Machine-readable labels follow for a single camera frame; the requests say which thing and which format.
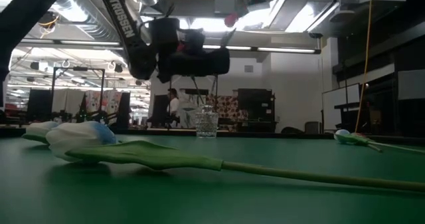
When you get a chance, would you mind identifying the black metal frame stand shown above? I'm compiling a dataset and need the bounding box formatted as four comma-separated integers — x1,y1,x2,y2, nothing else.
51,65,106,122

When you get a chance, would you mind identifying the red floral patterned panel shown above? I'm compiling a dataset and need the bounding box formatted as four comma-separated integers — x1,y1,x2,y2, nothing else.
205,95,249,122

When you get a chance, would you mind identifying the black cabinet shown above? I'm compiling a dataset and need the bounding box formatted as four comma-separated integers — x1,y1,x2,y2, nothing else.
237,88,276,132

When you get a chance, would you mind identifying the green table mat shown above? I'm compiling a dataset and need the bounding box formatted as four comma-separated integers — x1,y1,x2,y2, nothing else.
0,133,425,224

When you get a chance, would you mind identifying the colourful patterned panel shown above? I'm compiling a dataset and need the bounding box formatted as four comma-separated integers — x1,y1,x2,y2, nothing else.
84,90,124,118

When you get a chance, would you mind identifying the grey rectangular ceiling duct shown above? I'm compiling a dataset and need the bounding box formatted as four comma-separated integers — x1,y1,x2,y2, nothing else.
155,0,250,19

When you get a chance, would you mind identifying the black ceiling device yellow cable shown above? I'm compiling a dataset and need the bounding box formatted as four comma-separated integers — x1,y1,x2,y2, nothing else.
38,11,60,31

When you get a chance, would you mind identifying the yellow hanging cable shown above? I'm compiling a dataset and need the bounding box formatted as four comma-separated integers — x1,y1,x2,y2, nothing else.
353,0,375,134

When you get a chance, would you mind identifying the silver ribbed ventilation duct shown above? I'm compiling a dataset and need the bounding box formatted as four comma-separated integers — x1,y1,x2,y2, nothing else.
52,0,153,75

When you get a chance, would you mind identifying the person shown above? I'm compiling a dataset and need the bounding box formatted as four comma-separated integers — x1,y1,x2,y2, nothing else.
165,88,181,125

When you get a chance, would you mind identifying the grey bin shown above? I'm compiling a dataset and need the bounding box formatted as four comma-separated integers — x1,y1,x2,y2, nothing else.
304,121,322,134

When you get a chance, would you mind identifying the white teal patterned panel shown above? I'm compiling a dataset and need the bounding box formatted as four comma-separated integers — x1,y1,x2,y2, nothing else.
177,90,207,129

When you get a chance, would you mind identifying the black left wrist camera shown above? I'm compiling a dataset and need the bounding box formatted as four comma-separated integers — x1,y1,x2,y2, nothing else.
148,17,181,54

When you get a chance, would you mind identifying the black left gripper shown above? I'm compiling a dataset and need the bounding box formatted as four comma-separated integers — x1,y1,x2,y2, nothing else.
157,29,231,84

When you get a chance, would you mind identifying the white blue-tipped artificial tulip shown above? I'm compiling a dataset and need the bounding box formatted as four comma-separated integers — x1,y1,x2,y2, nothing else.
45,120,425,193
333,128,425,155
21,120,60,145

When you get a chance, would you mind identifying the whiteboard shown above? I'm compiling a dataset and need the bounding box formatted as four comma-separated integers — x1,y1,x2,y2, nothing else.
321,83,363,132

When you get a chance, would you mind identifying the clear glass vase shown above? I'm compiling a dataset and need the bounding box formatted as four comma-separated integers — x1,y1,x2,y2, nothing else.
195,104,220,139

